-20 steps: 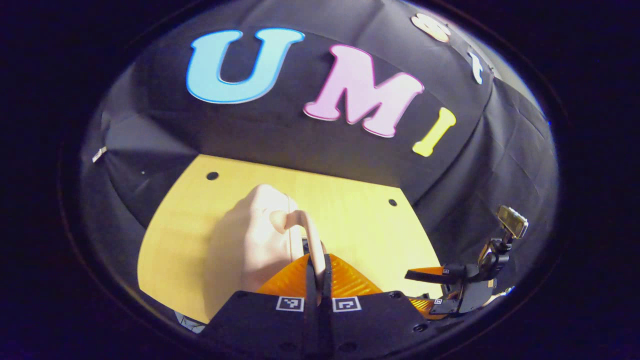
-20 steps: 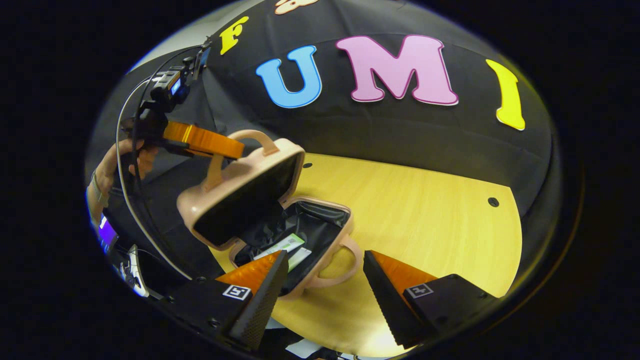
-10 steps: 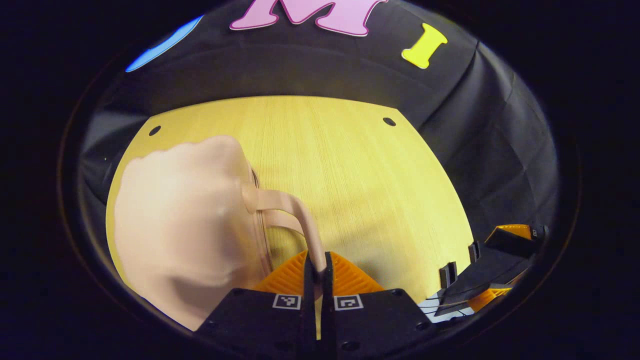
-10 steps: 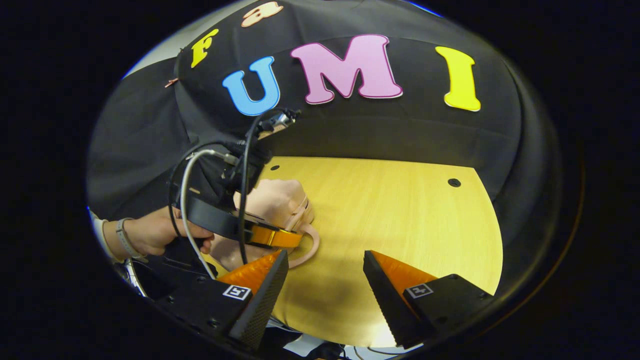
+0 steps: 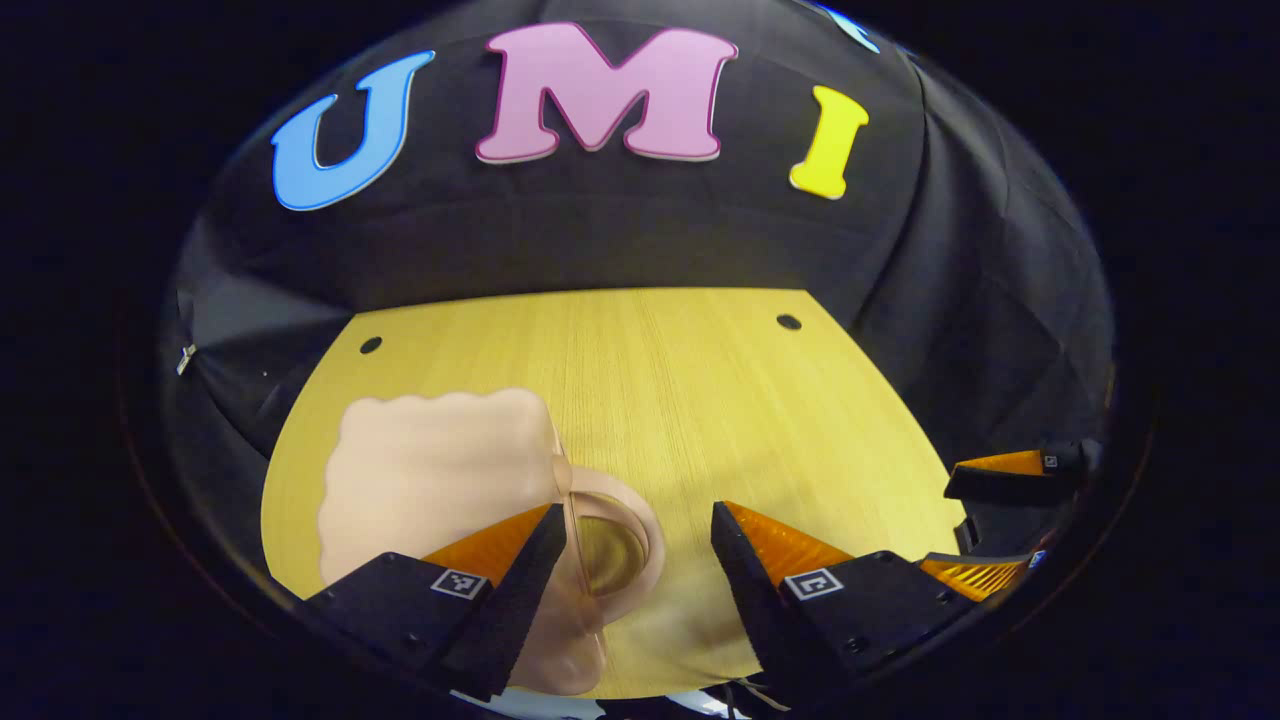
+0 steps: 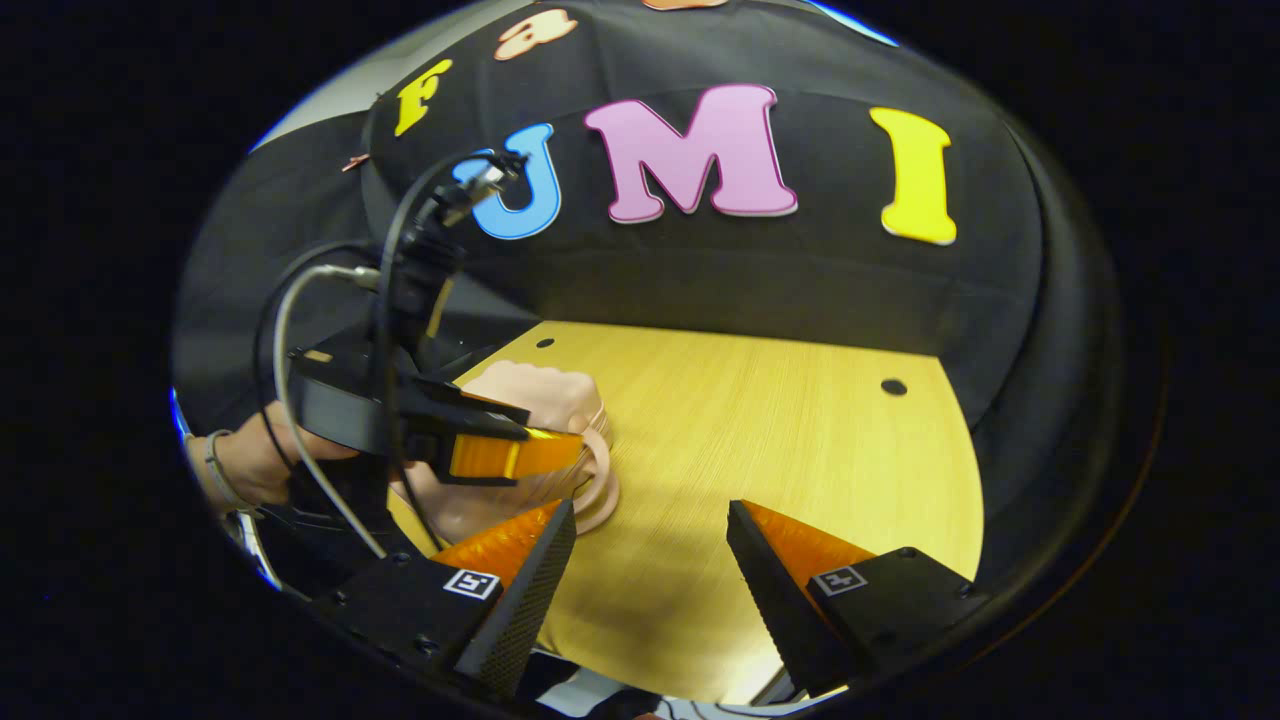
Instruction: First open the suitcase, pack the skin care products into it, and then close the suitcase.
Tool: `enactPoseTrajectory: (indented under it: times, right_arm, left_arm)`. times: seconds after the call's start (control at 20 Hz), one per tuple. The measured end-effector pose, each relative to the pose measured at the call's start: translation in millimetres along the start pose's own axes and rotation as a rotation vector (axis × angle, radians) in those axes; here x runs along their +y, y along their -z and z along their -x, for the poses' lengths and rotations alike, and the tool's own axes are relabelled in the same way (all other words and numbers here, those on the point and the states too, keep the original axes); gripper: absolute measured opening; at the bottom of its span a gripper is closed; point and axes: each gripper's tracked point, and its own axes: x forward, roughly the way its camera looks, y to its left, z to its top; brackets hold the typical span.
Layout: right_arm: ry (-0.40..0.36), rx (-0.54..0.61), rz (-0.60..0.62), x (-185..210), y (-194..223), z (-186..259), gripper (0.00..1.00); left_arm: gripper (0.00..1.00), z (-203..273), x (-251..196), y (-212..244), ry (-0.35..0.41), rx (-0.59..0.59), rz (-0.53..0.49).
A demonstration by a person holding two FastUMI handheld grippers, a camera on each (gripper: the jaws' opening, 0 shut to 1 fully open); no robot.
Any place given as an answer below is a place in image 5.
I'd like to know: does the pink suitcase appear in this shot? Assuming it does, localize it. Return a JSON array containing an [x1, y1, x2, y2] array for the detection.
[[317, 388, 667, 699]]

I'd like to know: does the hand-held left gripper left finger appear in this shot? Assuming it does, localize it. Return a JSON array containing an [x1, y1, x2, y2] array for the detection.
[[298, 502, 570, 703]]

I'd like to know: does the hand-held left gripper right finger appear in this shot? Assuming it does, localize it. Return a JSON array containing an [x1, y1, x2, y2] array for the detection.
[[709, 499, 967, 703]]

